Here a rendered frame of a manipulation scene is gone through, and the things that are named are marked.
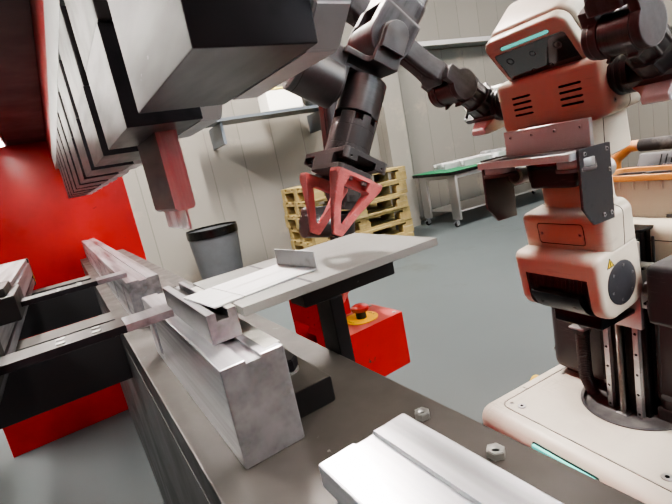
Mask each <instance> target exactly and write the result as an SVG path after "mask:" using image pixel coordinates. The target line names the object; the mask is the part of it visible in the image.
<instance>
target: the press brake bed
mask: <svg viewBox="0 0 672 504"><path fill-rule="evenodd" d="M96 295H97V293H96ZM97 299H98V302H99V305H100V308H101V311H102V314H101V315H103V314H106V313H107V312H106V310H105V308H104V306H103V304H102V303H101V301H100V299H99V297H98V295H97ZM122 343H123V341H122ZM123 346H124V350H125V353H126V356H127V359H128V362H129V365H130V369H131V372H132V375H133V378H130V379H128V380H125V381H123V382H120V385H121V388H122V391H123V394H124V397H125V400H126V403H127V406H128V409H129V412H130V414H131V417H132V420H133V422H134V425H135V428H136V430H137V433H138V435H139V438H140V441H141V443H142V446H143V449H144V451H145V454H146V456H147V459H148V462H149V464H150V467H151V469H152V472H153V475H154V477H155V480H156V483H157V485H158V488H159V490H160V493H161V496H162V498H163V501H164V504H210V503H209V501H208V499H207V497H206V495H205V493H204V491H203V490H202V488H201V486H200V484H199V482H198V480H197V478H196V477H195V475H194V473H193V471H192V469H191V467H190V465H189V464H188V462H187V460H186V458H185V456H184V454H183V453H182V451H181V449H180V447H179V445H178V443H177V441H176V440H175V438H174V436H173V434H172V432H171V430H170V428H169V427H168V425H167V423H166V421H165V419H164V417H163V415H162V414H161V412H160V410H159V408H158V406H157V404H156V403H155V401H154V399H153V397H152V395H151V393H150V391H149V390H148V388H147V386H146V384H145V382H144V380H143V378H142V377H141V375H140V373H139V371H138V369H137V367H136V365H135V364H134V362H133V360H132V358H131V356H130V354H129V353H128V351H127V349H126V347H125V345H124V343H123Z"/></svg>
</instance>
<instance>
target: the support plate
mask: <svg viewBox="0 0 672 504"><path fill-rule="evenodd" d="M436 245H438V243H437V238H435V237H418V236H401V235H383V234H366V233H353V234H350V235H346V236H343V237H340V238H337V239H333V240H330V241H327V242H324V243H321V244H317V245H314V246H311V247H308V248H305V249H301V250H302V251H314V255H315V260H316V264H317V270H314V271H312V272H309V273H307V274H304V275H302V276H299V278H303V279H307V280H311V281H314V282H311V283H310V282H307V281H303V280H299V279H293V280H290V281H286V282H284V283H281V284H278V285H276V286H273V287H271V288H268V289H265V290H263V291H260V292H258V293H255V294H253V295H250V296H247V297H244V298H242V299H240V300H237V301H235V302H232V303H231V304H233V305H235V306H236V310H237V313H239V314H241V315H243V316H248V315H250V314H253V313H256V312H259V311H261V310H264V309H267V308H269V307H272V306H275V305H277V304H280V303H283V302H285V301H288V300H291V299H293V298H296V297H299V296H302V295H304V294H307V293H310V292H312V291H315V290H318V289H320V288H323V287H326V286H328V285H331V284H334V283H337V282H339V281H342V280H345V279H347V278H350V277H353V276H355V275H358V274H361V273H363V272H366V271H369V270H371V269H374V268H377V267H380V266H382V265H385V264H388V263H390V262H393V261H396V260H398V259H401V258H404V257H406V256H409V255H412V254H415V253H417V252H420V251H423V250H425V249H428V248H431V247H433V246H436ZM276 264H277V260H276V258H272V259H269V260H266V261H263V262H260V263H256V264H253V265H251V266H255V267H259V268H263V269H265V268H267V267H270V266H273V265H276ZM259 270H261V269H257V268H253V267H249V266H247V267H244V268H240V269H237V270H234V271H231V272H227V273H224V274H221V275H218V276H215V277H211V278H208V279H205V280H202V281H199V282H195V283H193V285H194V286H196V287H199V288H201V289H203V290H205V289H208V288H211V287H214V286H217V285H219V284H222V283H225V282H228V281H231V280H234V279H236V278H239V277H242V276H245V275H248V274H251V273H253V272H256V271H259Z"/></svg>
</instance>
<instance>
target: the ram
mask: <svg viewBox="0 0 672 504"><path fill-rule="evenodd" d="M30 6H31V14H32V23H33V32H34V41H35V49H36V58H37V67H38V76H39V84H40V93H41V102H42V110H43V119H44V128H45V137H46V141H47V144H48V148H49V151H50V154H51V156H52V160H53V163H54V166H55V169H59V167H58V164H57V161H56V139H57V137H56V134H57V113H58V110H57V93H58V91H59V88H58V60H61V56H60V53H59V9H60V6H66V5H65V2H64V0H30Z"/></svg>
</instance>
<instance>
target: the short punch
mask: <svg viewBox="0 0 672 504"><path fill-rule="evenodd" d="M137 147H138V150H139V154H140V158H141V161H142V165H143V168H144V172H145V175H146V179H147V182H148V186H149V190H150V193H151V197H152V200H153V204H154V207H155V210H156V211H158V212H164V213H165V216H166V220H167V223H168V227H170V228H180V229H190V230H192V229H193V228H192V224H191V220H190V217H189V213H188V209H191V208H194V206H195V205H196V203H195V199H194V195H193V191H192V187H191V184H190V180H189V176H188V172H187V168H186V165H185V161H184V157H183V153H182V149H181V146H180V142H179V138H178V134H177V130H176V129H174V130H167V131H159V132H154V133H153V134H152V135H150V136H149V137H148V138H147V139H146V140H144V141H143V142H142V143H141V144H140V145H138V146H137Z"/></svg>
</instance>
